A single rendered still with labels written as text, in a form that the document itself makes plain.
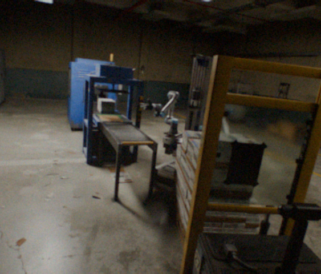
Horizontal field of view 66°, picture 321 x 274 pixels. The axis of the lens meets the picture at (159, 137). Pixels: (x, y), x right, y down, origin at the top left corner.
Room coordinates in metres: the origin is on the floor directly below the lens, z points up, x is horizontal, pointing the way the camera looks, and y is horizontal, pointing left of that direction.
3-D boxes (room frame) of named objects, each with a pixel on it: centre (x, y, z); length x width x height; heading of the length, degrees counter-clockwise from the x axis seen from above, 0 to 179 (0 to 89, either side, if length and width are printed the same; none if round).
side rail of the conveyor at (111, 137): (3.62, 0.77, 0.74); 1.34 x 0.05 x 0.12; 24
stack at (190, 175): (2.67, -0.50, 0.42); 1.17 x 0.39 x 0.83; 6
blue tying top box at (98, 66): (4.65, 0.96, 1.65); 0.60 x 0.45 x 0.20; 114
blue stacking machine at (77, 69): (7.15, 2.04, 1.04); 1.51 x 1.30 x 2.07; 24
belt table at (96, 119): (4.65, 0.96, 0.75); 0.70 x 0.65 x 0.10; 24
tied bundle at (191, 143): (2.54, -0.52, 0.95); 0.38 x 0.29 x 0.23; 97
